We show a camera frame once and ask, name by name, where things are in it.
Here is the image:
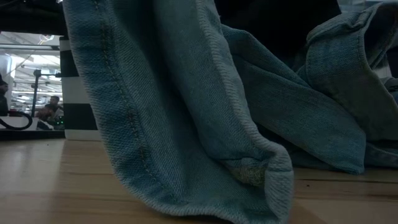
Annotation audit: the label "light blue denim jeans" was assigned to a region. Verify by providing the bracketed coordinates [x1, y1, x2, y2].
[62, 0, 398, 224]

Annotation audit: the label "person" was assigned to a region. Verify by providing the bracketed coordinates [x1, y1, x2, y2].
[35, 95, 65, 123]
[0, 73, 9, 116]

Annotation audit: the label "black pole stand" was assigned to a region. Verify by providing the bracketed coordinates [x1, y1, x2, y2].
[30, 68, 43, 118]

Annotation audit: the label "black looped cable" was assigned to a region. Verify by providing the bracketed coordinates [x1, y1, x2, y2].
[0, 110, 34, 131]

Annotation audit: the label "black metal table frame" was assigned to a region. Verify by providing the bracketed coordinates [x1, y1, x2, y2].
[0, 129, 66, 141]

